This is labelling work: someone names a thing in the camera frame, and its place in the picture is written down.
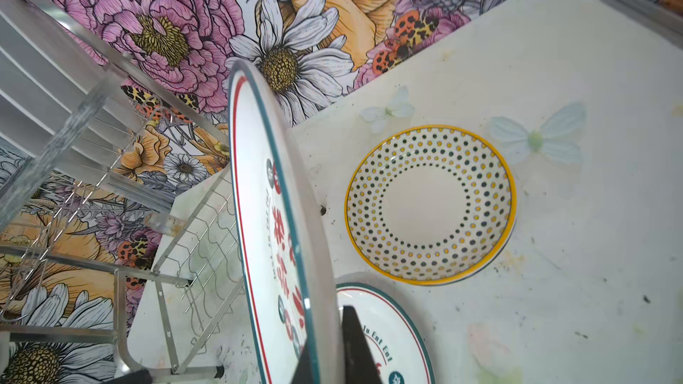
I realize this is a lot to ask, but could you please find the silver metal dish rack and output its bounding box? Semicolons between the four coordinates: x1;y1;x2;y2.
1;0;229;383

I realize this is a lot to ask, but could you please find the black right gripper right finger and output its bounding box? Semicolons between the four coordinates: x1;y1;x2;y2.
341;306;382;384

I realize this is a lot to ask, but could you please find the white plate yellow rim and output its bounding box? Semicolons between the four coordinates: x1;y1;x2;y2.
344;126;518;286

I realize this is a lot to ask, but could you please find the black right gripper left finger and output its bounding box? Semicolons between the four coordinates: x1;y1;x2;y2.
291;346;314;384

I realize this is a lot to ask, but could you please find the white plate red floral pattern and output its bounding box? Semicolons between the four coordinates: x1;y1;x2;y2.
336;283;436;383

